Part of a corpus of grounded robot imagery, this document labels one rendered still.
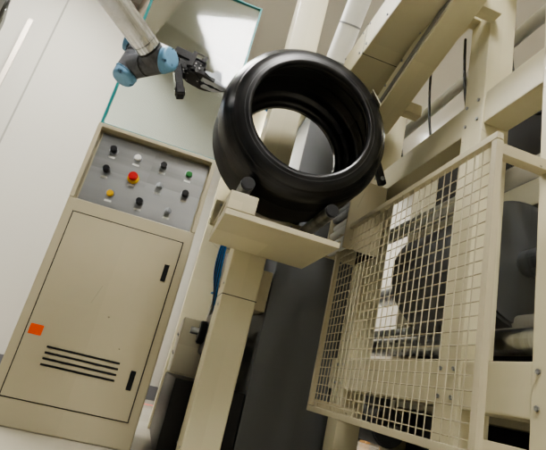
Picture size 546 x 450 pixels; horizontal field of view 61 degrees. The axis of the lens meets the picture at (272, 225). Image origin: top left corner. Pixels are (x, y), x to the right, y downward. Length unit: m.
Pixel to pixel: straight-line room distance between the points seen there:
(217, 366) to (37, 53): 3.69
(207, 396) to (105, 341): 0.53
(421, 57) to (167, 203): 1.21
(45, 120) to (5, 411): 3.00
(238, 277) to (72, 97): 3.30
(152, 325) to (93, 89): 3.17
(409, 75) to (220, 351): 1.22
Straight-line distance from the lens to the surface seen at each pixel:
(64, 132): 4.57
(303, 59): 1.64
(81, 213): 2.09
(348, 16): 2.74
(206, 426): 1.68
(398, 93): 1.91
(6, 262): 4.27
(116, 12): 1.45
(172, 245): 2.04
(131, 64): 1.57
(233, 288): 1.69
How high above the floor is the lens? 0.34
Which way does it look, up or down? 19 degrees up
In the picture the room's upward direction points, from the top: 14 degrees clockwise
